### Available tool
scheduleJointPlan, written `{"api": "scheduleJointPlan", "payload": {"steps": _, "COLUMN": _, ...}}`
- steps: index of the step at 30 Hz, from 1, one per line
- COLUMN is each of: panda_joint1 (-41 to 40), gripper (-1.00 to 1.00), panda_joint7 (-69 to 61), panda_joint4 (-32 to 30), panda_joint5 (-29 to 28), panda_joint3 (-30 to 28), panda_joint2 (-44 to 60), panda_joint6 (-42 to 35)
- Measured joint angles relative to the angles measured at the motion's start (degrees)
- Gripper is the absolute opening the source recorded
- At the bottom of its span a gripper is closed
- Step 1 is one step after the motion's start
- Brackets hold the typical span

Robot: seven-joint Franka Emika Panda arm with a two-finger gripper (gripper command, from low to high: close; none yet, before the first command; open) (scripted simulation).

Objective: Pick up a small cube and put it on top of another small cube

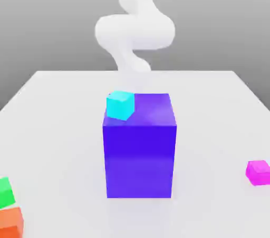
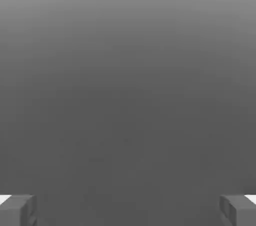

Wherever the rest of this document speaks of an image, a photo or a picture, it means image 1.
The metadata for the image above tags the large purple box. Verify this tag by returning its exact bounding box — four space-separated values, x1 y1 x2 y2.
102 93 177 199

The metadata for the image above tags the small green cube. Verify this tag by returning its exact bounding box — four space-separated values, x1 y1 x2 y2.
0 176 16 210

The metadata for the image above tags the small magenta cube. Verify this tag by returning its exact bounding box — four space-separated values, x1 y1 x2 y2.
245 160 270 186

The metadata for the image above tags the small cyan cube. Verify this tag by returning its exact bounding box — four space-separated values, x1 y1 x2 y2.
105 91 136 121

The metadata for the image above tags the large orange box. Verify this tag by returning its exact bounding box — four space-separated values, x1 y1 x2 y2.
0 206 24 238

